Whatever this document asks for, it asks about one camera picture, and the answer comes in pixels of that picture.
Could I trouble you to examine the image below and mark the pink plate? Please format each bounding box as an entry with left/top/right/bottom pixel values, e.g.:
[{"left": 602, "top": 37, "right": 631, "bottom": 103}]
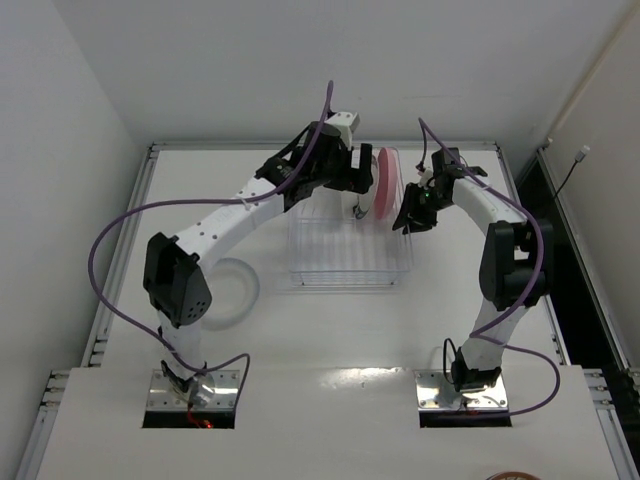
[{"left": 373, "top": 148, "right": 398, "bottom": 221}]

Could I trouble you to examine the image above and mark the green rimmed white plate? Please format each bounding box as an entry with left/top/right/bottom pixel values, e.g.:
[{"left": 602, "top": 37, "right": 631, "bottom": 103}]
[{"left": 349, "top": 192, "right": 374, "bottom": 220}]

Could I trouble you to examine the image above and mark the clear wire dish rack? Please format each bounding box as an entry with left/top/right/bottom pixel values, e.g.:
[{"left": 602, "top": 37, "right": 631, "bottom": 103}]
[{"left": 288, "top": 147, "right": 413, "bottom": 289}]

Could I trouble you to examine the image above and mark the clear glass plate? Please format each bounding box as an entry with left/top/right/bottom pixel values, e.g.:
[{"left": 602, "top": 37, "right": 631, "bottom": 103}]
[{"left": 202, "top": 258, "right": 260, "bottom": 331}]

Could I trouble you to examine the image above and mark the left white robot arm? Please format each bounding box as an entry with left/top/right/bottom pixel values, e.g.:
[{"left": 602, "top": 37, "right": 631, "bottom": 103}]
[{"left": 143, "top": 112, "right": 411, "bottom": 406}]

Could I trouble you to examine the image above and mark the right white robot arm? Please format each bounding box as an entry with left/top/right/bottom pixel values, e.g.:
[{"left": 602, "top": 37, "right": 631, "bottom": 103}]
[{"left": 393, "top": 148, "right": 554, "bottom": 392}]

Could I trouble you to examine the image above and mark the brown bowl at edge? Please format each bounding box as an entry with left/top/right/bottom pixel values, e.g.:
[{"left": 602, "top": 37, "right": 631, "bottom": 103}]
[{"left": 486, "top": 470, "right": 540, "bottom": 480}]

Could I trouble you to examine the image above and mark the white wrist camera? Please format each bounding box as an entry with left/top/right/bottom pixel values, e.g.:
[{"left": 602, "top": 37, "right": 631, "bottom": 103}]
[{"left": 325, "top": 111, "right": 360, "bottom": 149}]

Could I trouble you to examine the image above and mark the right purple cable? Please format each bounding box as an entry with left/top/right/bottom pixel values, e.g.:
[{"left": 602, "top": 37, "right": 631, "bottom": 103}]
[{"left": 417, "top": 118, "right": 561, "bottom": 417}]

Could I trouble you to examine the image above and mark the purple cable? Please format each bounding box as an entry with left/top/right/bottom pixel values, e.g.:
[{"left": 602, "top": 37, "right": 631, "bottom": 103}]
[
  {"left": 88, "top": 80, "right": 335, "bottom": 409},
  {"left": 417, "top": 118, "right": 561, "bottom": 417}
]

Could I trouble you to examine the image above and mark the black usb cable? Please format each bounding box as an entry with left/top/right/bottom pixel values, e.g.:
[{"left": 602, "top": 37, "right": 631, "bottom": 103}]
[{"left": 552, "top": 145, "right": 591, "bottom": 200}]

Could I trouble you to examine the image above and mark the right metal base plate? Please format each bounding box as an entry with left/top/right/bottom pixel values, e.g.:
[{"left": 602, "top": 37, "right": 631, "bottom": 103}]
[{"left": 414, "top": 370, "right": 509, "bottom": 413}]

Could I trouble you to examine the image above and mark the metal base plate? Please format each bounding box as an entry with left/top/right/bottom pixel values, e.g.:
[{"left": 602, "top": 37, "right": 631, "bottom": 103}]
[
  {"left": 146, "top": 370, "right": 241, "bottom": 413},
  {"left": 414, "top": 370, "right": 509, "bottom": 413}
]

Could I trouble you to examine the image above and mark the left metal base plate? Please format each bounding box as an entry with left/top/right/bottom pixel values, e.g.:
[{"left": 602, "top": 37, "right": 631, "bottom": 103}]
[{"left": 146, "top": 370, "right": 241, "bottom": 413}]

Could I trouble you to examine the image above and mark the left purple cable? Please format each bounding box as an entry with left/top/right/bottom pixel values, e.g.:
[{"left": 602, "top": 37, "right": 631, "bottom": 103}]
[{"left": 88, "top": 80, "right": 335, "bottom": 409}]

